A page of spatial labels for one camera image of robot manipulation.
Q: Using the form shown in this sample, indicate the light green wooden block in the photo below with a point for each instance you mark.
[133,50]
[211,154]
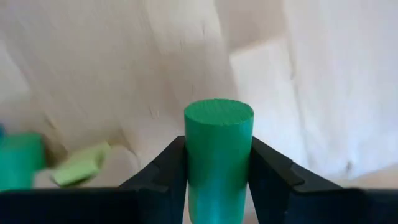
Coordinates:
[77,168]

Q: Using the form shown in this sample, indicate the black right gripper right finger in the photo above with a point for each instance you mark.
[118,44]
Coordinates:
[311,208]

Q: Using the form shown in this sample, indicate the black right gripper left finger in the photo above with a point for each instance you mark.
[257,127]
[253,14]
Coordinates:
[93,208]

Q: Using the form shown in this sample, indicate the green wooden cylinder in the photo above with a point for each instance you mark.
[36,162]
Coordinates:
[217,149]

